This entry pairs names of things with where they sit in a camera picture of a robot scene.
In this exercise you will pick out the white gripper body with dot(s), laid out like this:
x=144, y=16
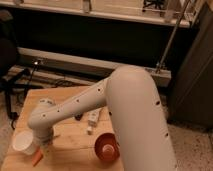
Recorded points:
x=43, y=136

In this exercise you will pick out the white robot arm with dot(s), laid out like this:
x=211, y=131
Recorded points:
x=136, y=113

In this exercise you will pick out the black remote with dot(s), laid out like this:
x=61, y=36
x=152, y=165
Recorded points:
x=78, y=117

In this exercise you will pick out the red bowl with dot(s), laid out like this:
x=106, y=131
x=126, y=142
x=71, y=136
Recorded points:
x=106, y=148

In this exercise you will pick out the black office chair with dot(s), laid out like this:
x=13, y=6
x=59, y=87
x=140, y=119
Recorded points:
x=9, y=57

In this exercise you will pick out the dark cabinet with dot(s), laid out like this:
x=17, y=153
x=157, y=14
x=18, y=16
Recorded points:
x=191, y=97

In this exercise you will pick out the metal pole stand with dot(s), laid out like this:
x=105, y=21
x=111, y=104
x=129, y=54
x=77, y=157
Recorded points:
x=160, y=64

